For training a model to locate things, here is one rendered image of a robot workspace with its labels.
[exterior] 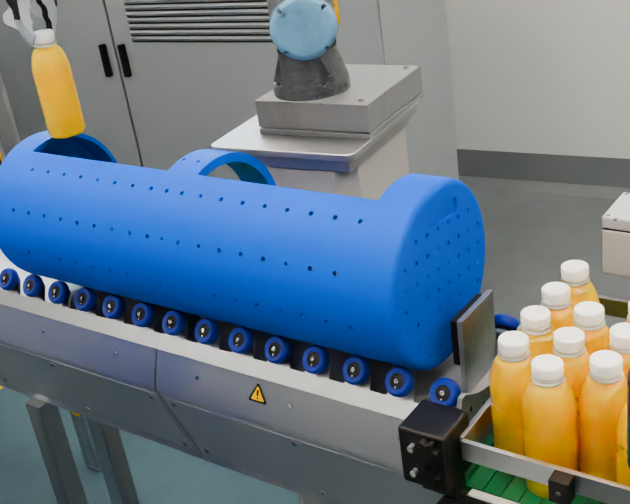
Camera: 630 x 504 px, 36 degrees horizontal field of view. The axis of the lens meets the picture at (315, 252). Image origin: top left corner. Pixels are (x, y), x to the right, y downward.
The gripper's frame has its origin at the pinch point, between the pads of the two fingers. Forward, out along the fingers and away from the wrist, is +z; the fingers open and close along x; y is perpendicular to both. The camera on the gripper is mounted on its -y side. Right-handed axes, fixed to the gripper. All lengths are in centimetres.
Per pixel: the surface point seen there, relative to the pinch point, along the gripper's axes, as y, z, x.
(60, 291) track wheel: 0.0, 45.6, 11.5
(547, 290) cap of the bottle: -92, 34, -1
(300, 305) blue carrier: -61, 34, 15
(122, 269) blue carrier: -23.7, 34.8, 15.0
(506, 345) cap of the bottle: -93, 34, 14
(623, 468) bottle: -109, 44, 19
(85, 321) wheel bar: -6, 50, 12
